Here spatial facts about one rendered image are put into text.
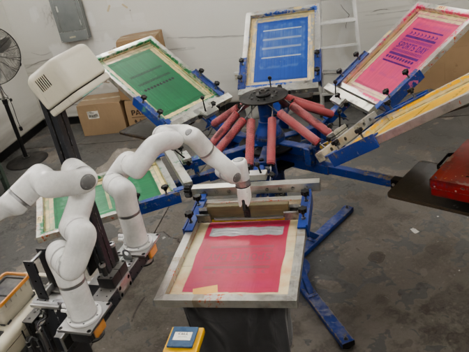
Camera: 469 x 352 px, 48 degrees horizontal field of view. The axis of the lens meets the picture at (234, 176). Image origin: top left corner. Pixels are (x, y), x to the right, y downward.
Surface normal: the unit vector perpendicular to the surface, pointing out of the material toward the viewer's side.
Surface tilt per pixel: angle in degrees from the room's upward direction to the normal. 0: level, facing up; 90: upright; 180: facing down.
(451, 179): 0
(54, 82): 90
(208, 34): 90
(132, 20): 90
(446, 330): 0
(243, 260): 0
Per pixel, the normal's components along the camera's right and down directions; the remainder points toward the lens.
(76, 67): 0.77, -0.40
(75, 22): -0.18, 0.48
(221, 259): -0.16, -0.88
